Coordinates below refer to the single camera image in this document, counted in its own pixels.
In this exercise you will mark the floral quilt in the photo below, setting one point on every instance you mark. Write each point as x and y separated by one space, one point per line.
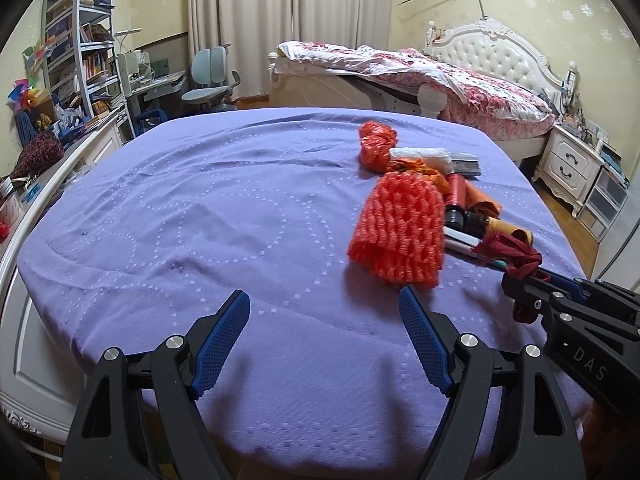
400 62

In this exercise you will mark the beige curtains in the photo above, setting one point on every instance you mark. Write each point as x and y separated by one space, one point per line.
250 20

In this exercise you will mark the brown cardboard tube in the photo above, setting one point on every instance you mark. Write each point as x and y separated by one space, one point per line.
507 230

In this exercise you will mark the study desk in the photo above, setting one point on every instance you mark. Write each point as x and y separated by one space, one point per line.
160 82

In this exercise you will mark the red foam fruit net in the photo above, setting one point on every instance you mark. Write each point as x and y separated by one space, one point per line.
395 230

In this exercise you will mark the white nightstand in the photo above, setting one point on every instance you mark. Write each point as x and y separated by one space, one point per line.
565 160

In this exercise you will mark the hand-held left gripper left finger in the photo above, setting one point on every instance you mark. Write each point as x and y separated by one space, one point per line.
226 340

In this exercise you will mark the light blue desk chair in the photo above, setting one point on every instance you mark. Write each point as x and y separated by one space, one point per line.
212 60

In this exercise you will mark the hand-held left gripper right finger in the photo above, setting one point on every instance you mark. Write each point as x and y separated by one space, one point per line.
424 342

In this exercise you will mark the colourful pinwheel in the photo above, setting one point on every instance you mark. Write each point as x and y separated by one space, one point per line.
25 94

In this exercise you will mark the red plastic bag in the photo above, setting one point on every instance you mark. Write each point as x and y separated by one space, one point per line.
375 147

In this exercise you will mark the dark knitted hat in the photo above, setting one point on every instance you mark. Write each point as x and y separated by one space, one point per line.
37 152

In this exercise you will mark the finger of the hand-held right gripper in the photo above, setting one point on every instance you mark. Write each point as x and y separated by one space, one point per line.
567 284
530 292

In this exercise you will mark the white bookshelf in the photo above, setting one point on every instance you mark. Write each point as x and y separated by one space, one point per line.
65 25

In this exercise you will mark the dark red cloth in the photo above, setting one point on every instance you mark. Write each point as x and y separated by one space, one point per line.
517 260

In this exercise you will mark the white marker pen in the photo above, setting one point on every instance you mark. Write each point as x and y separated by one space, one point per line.
462 249
457 235

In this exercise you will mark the white tissue wad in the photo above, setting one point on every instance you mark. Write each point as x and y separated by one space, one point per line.
425 156

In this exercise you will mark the orange paper sheet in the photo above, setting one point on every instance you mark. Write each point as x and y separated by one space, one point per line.
482 200

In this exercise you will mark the white bed with tufted headboard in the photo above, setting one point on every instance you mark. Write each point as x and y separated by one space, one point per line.
480 50

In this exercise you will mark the plastic drawer unit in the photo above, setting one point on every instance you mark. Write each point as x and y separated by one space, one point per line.
605 195

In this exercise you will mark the red can with black cap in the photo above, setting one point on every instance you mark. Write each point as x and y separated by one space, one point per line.
456 192

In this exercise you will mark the grey packet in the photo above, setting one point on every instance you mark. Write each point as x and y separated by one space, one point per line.
465 165

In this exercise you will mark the purple tablecloth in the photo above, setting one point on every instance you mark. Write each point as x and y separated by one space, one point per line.
200 210

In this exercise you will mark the orange plastic wrapper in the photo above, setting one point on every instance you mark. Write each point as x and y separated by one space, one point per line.
417 167

